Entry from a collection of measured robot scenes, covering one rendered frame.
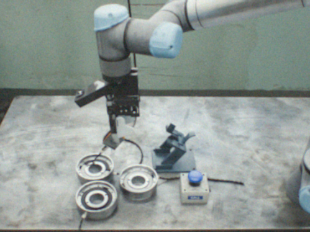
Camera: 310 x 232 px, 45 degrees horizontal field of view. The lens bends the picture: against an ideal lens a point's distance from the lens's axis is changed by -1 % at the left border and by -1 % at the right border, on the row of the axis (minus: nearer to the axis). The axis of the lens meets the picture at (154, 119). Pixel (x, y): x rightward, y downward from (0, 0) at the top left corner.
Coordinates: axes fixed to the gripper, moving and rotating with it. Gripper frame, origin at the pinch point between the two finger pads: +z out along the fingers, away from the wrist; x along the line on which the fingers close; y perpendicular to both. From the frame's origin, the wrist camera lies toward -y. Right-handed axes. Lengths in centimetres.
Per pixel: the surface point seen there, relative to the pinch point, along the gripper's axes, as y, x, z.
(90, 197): -6.7, -12.8, 10.1
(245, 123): 41.3, 23.1, 15.0
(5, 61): -92, 152, 54
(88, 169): -8.5, -2.4, 10.0
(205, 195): 23.3, -12.6, 11.0
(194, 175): 20.7, -9.7, 6.5
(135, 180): 4.8, -5.3, 11.8
